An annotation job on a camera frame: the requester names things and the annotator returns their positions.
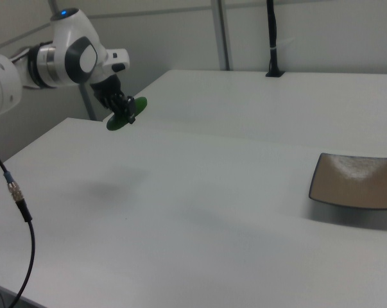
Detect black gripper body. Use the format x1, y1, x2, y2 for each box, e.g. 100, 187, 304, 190
90, 74, 124, 112

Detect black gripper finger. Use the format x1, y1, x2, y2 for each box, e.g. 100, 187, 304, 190
110, 94, 128, 114
125, 96, 138, 125

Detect green cucumber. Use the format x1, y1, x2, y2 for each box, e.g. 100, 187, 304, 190
105, 96, 150, 132

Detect square brown ceramic plate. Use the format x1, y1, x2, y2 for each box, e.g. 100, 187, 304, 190
307, 152, 387, 211

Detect black pole with white band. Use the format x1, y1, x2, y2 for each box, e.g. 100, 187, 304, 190
264, 0, 286, 78

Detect grey partition post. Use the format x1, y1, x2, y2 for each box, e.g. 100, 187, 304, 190
78, 82, 98, 122
211, 0, 232, 72

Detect black cable with metal connector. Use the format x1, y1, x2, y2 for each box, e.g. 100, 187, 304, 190
0, 133, 37, 300

